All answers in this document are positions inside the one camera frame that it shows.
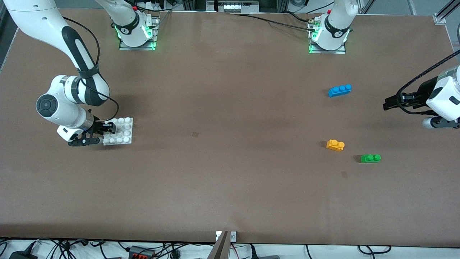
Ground white studded base plate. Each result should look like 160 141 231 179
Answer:
103 117 134 146

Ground yellow two-stud block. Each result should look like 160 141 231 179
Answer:
326 139 345 152

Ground blue three-stud block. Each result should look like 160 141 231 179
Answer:
328 84 353 98

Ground black box orange connectors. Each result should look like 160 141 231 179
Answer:
128 246 156 259

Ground white power strip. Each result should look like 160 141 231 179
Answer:
217 0 260 13

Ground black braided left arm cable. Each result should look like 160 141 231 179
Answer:
395 50 460 115

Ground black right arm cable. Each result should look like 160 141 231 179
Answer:
61 16 120 123

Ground aluminium frame extrusion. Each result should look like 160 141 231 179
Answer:
437 0 460 20

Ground long black table cable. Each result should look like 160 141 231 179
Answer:
230 13 318 33

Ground black looped cable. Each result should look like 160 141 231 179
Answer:
358 245 392 255

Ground grey angled post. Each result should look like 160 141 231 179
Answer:
207 231 230 259

